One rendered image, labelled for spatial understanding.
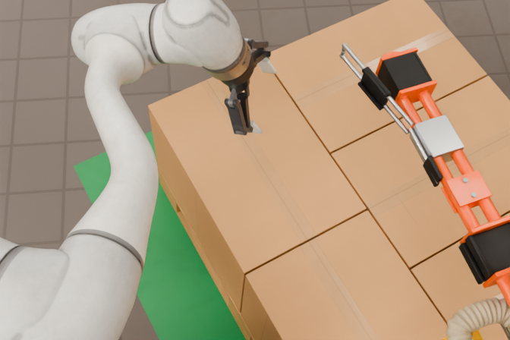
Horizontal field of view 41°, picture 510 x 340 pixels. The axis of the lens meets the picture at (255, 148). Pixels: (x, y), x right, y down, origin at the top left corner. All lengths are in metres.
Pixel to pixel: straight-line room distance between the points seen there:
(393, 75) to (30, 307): 0.76
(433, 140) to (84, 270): 0.66
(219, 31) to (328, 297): 0.94
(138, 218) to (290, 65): 1.38
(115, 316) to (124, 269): 0.05
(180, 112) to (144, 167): 1.16
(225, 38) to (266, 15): 1.87
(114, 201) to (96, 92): 0.26
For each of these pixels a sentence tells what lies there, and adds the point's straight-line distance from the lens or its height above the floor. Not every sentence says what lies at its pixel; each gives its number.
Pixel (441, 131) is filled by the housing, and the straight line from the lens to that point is 1.21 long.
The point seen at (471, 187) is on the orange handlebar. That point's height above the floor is 1.29.
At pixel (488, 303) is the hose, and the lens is 1.18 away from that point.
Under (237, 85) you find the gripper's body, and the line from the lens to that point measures 1.27.
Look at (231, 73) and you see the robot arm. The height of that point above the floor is 1.29.
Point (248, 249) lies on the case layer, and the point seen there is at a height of 0.54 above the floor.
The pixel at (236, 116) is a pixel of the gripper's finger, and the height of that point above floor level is 1.17.
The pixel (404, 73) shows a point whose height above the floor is 1.30.
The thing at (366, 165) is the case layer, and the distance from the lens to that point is 2.01.
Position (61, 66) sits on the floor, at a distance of 2.87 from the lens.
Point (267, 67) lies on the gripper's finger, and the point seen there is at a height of 1.12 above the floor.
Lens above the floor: 2.29
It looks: 61 degrees down
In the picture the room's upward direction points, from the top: 6 degrees clockwise
